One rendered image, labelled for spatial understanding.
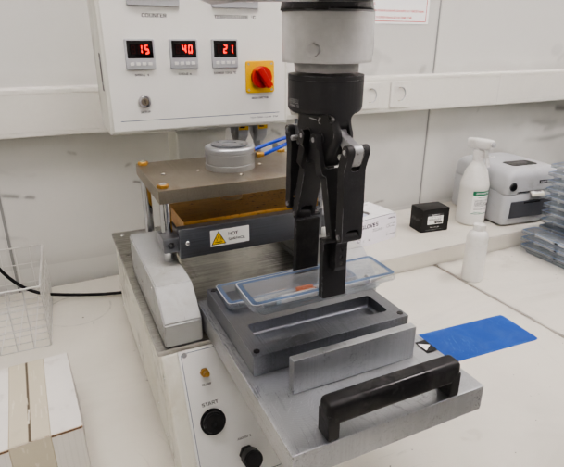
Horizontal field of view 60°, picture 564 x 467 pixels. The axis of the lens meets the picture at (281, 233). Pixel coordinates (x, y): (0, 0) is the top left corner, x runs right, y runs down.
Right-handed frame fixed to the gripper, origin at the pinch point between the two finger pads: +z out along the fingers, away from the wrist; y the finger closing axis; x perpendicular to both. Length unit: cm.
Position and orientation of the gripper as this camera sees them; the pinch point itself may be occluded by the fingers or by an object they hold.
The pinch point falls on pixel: (319, 258)
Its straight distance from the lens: 56.0
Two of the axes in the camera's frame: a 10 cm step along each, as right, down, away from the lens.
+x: 9.0, -1.6, 4.0
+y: 4.3, 3.5, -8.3
